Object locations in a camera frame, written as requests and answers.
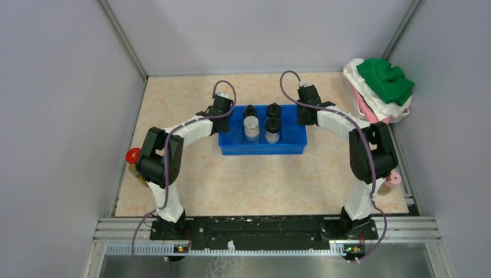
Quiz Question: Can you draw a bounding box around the blue plastic divided bin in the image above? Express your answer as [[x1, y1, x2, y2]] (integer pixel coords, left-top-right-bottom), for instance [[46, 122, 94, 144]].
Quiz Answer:
[[218, 104, 307, 155]]

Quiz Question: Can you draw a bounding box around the silver cap white bead jar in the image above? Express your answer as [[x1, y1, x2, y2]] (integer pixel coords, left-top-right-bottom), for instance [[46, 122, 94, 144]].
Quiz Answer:
[[243, 116, 259, 144]]

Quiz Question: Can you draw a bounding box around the black pourer cap grain jar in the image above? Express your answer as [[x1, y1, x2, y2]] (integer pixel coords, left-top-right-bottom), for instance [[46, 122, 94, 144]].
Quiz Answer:
[[266, 103, 282, 119]]

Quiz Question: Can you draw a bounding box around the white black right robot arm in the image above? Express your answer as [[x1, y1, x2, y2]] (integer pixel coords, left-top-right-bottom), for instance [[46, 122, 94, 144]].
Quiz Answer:
[[297, 84, 398, 239]]

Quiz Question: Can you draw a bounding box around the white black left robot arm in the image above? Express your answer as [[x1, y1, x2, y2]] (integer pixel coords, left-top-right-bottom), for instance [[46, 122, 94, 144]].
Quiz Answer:
[[136, 92, 234, 239]]

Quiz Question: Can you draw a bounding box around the pink cloth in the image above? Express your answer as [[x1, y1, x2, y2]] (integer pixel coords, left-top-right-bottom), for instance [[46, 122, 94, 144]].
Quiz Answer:
[[352, 89, 391, 125]]

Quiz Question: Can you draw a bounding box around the white cloth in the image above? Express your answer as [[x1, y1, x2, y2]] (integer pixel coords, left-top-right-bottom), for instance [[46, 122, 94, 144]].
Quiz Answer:
[[343, 58, 412, 120]]

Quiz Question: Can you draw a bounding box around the green cloth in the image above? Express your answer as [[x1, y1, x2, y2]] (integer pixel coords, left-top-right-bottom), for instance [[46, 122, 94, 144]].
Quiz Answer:
[[356, 58, 415, 107]]

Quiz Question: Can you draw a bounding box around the red cap brown sauce bottle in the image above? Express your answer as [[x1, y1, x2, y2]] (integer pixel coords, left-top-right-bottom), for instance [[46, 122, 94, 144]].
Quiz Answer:
[[125, 148, 141, 175]]

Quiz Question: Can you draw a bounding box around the yellow label oil bottle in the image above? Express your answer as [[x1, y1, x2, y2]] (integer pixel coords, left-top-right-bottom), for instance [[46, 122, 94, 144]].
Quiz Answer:
[[134, 173, 149, 188]]

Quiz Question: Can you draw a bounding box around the white laundry basket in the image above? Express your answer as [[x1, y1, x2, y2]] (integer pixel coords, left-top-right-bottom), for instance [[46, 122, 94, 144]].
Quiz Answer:
[[345, 79, 410, 123]]

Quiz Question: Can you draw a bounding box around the pink cap bottle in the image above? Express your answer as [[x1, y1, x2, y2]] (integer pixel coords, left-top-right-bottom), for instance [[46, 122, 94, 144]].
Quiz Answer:
[[378, 170, 402, 196]]

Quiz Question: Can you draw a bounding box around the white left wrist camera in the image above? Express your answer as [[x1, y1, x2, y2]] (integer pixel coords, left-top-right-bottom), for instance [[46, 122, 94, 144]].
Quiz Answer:
[[212, 92, 230, 99]]

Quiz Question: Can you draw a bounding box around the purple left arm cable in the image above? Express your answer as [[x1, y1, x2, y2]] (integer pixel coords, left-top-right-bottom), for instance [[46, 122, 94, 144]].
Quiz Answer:
[[130, 79, 237, 277]]

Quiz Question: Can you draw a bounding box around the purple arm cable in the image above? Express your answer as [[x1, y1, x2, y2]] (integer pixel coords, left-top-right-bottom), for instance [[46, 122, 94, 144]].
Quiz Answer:
[[130, 79, 237, 277], [279, 70, 389, 264]]

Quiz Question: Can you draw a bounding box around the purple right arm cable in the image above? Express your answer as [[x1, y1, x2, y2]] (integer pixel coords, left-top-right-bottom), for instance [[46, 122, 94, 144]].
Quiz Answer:
[[279, 70, 389, 264]]

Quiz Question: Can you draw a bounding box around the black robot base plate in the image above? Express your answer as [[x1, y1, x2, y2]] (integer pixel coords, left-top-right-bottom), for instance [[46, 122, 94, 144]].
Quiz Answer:
[[150, 215, 379, 240]]

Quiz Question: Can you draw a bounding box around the aluminium frame rail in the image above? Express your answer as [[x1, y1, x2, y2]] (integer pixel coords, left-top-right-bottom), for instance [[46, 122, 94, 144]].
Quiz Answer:
[[84, 216, 455, 277]]

